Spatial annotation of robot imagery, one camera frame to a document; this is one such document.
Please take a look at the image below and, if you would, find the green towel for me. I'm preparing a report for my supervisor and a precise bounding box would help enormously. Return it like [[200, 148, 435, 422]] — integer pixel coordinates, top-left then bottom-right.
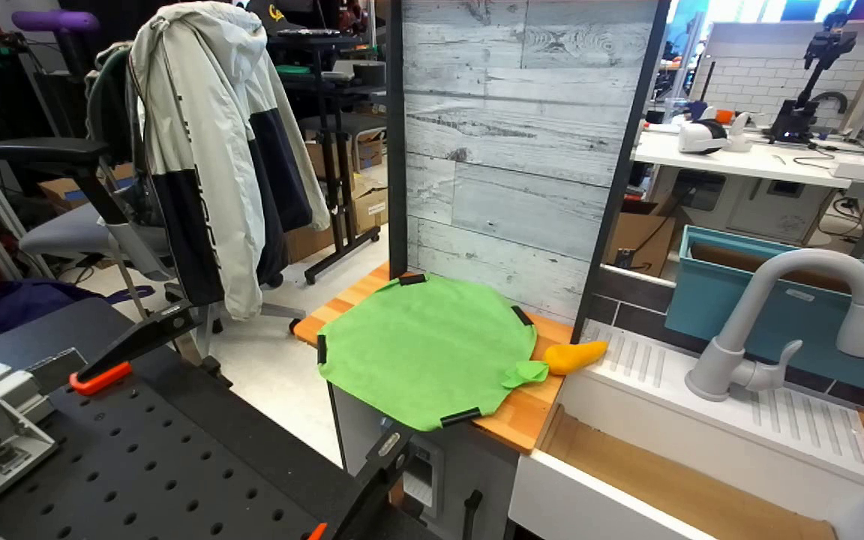
[[315, 273, 544, 434]]

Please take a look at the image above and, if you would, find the grey wood-plank backdrop panel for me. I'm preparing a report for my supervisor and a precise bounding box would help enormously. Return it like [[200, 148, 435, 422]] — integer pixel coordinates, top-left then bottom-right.
[[399, 0, 660, 327]]

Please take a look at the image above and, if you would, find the black metal rack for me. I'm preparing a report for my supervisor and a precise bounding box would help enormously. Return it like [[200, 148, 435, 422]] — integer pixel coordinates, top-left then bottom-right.
[[271, 25, 393, 287]]

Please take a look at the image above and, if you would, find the orange toy carrot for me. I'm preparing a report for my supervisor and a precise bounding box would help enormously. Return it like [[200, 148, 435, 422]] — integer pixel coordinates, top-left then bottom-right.
[[507, 337, 612, 389]]

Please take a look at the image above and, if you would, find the grey cabinet under countertop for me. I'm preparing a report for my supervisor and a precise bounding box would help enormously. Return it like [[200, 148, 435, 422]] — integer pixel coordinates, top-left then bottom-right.
[[331, 383, 526, 540]]

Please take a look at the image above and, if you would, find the cardboard box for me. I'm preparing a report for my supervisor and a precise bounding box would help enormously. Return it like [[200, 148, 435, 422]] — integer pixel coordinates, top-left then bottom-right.
[[610, 203, 682, 278]]

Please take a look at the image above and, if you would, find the white and black jacket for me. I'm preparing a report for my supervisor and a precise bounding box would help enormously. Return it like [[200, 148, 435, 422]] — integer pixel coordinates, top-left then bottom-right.
[[126, 0, 332, 323]]

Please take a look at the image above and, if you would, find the teal storage bin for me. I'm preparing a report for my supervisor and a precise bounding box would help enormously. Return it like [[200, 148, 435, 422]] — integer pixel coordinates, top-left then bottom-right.
[[662, 221, 864, 403]]

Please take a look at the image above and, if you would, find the white and orange device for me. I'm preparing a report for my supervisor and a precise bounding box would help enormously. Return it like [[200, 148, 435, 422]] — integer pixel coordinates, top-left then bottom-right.
[[676, 106, 755, 159]]

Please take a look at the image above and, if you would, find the grey faucet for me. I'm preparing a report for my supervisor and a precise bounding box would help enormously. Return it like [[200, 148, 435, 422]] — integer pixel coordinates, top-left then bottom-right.
[[684, 247, 864, 406]]

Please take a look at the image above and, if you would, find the white desk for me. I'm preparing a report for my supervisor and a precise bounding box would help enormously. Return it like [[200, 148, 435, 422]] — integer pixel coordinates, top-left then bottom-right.
[[631, 124, 864, 200]]

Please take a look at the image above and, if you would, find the black perforated table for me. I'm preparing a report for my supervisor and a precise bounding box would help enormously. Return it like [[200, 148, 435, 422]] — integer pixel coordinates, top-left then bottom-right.
[[0, 295, 407, 540]]

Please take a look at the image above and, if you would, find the black office chair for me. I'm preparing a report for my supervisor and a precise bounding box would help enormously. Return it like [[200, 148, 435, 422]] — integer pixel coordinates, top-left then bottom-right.
[[0, 39, 217, 337]]

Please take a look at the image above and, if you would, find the white brick-pattern panel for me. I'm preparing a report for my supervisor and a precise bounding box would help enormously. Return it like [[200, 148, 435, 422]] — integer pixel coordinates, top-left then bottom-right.
[[700, 21, 864, 135]]

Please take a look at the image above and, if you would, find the white sink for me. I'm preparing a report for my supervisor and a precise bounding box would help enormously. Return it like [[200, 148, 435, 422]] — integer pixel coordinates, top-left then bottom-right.
[[507, 319, 864, 540]]

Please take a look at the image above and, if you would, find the dark blue bag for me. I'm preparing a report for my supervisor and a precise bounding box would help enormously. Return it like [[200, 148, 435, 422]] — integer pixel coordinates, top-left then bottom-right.
[[0, 278, 88, 340]]

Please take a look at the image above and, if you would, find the purple padded bar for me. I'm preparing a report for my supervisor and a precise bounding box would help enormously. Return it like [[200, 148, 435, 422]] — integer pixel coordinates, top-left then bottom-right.
[[8, 5, 101, 39]]

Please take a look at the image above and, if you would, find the black frame post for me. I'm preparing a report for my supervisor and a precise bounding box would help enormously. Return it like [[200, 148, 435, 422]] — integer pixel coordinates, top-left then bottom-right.
[[383, 0, 415, 282], [570, 0, 676, 344]]

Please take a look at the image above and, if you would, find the orange-handled black clamp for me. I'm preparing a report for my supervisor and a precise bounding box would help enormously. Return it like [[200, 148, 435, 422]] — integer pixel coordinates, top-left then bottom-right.
[[66, 304, 208, 403]]

